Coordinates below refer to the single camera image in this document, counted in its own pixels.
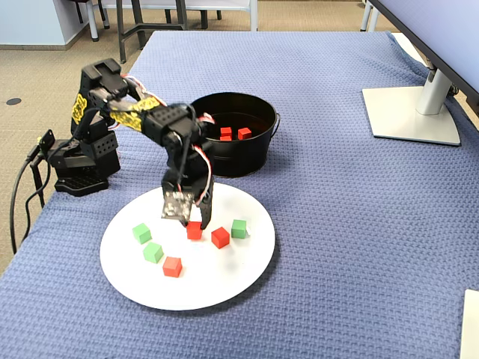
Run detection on white table leg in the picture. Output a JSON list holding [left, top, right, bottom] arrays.
[[86, 0, 100, 42]]

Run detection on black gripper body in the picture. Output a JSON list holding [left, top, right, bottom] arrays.
[[161, 144, 214, 195]]

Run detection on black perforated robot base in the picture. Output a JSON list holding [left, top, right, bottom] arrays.
[[37, 129, 121, 198]]

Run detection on small black camera circuit board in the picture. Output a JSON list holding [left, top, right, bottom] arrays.
[[160, 188, 195, 221]]

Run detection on black metal bucket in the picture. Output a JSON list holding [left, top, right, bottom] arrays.
[[189, 92, 281, 179]]

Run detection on black power cable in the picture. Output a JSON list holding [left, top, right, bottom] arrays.
[[9, 144, 42, 256], [22, 159, 52, 242]]

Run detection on grey metal table frame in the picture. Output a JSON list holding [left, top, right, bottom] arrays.
[[115, 0, 188, 64]]

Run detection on white desk legs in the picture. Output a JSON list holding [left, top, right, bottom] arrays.
[[359, 0, 381, 33]]

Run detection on white table with leg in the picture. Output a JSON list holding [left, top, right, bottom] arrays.
[[100, 0, 259, 32]]

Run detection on blue woven tablecloth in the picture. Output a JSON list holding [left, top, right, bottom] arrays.
[[0, 30, 479, 359]]

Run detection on computer monitor screen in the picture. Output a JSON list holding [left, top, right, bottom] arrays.
[[368, 0, 479, 99]]

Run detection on white round plate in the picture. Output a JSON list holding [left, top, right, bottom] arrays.
[[99, 182, 277, 311]]

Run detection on white flat board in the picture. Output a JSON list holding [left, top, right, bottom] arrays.
[[460, 288, 479, 359]]

